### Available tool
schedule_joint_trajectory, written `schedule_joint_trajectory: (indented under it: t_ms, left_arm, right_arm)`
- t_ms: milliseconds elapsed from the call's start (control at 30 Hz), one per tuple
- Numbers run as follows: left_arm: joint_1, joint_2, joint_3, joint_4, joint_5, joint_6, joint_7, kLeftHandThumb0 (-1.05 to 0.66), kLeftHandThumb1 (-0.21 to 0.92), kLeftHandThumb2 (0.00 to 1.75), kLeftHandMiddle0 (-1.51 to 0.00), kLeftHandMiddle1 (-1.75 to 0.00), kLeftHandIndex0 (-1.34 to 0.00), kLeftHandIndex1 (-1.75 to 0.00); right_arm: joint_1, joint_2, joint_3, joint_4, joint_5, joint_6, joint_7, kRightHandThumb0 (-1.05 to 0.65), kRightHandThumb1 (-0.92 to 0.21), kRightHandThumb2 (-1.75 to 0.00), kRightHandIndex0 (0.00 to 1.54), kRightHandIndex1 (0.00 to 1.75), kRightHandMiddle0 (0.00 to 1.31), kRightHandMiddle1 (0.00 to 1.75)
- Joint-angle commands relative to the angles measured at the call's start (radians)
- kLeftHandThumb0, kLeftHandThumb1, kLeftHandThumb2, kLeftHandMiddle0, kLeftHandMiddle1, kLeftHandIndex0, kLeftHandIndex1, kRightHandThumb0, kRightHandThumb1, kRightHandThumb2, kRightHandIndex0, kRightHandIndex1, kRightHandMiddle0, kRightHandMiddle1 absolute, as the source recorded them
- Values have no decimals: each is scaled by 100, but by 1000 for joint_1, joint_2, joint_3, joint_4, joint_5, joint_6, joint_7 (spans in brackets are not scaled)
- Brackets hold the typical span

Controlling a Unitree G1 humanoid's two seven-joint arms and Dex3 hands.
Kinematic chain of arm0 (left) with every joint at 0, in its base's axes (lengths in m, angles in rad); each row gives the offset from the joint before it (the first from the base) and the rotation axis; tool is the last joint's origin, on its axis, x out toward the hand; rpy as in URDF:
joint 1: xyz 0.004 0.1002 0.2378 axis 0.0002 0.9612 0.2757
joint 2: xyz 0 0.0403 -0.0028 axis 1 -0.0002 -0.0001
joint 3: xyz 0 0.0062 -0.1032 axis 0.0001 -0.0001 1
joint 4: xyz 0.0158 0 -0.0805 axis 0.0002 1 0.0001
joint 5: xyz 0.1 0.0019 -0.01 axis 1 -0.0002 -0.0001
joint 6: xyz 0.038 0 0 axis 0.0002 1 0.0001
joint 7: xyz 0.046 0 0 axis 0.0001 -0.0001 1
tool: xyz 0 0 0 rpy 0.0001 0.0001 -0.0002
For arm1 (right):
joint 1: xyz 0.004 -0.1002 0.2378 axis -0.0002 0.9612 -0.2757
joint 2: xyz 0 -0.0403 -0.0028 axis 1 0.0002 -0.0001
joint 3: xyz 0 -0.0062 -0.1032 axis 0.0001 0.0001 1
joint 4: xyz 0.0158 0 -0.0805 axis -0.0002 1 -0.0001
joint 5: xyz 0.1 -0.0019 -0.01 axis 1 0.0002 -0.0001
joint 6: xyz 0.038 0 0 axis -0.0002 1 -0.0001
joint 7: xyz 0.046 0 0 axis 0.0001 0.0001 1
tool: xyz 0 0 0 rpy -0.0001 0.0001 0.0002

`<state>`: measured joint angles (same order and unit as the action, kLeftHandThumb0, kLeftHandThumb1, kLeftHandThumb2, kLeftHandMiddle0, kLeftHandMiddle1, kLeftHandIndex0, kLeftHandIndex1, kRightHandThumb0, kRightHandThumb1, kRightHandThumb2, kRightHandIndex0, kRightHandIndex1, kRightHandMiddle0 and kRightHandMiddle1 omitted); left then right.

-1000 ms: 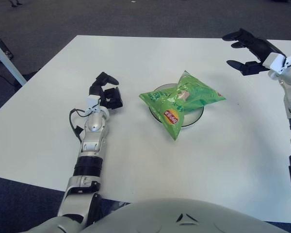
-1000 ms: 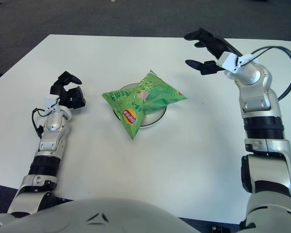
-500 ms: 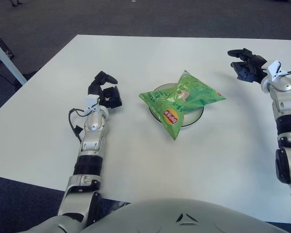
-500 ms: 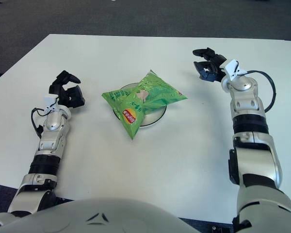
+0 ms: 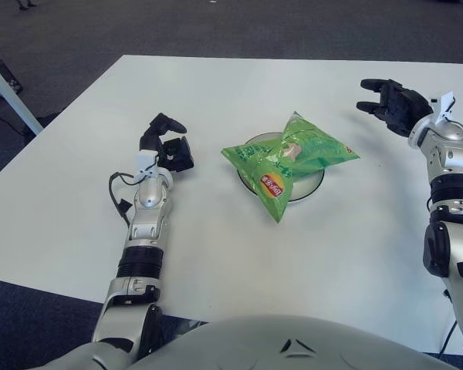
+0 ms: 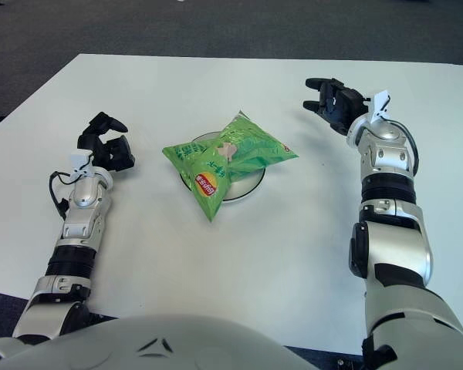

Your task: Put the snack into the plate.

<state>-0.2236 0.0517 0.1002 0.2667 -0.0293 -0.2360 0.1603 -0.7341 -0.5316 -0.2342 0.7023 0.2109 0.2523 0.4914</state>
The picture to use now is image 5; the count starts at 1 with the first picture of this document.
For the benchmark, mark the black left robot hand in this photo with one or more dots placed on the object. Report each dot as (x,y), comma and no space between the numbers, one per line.
(175,156)

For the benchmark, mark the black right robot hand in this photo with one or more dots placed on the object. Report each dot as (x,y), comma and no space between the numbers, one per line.
(405,108)

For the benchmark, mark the green snack bag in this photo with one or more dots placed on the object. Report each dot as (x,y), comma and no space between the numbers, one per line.
(305,150)

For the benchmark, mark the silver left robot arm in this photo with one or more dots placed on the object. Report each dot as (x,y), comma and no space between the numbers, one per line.
(148,216)

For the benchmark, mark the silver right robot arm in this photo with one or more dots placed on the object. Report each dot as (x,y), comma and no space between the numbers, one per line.
(451,154)

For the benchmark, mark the white plate black rim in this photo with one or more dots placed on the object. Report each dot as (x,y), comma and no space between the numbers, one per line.
(305,189)

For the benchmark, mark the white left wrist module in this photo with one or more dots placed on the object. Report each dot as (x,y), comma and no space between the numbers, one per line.
(146,158)

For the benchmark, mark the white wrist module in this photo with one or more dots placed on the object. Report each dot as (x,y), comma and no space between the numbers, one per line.
(443,106)
(146,158)

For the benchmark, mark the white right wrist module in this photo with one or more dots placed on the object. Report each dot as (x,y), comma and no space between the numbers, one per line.
(443,106)

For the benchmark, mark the white table leg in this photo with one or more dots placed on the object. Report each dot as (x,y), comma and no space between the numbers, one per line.
(11,96)

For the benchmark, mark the black box on floor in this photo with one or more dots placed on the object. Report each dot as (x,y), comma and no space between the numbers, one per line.
(5,75)

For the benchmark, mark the grey robot torso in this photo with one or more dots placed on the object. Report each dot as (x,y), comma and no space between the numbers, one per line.
(293,347)

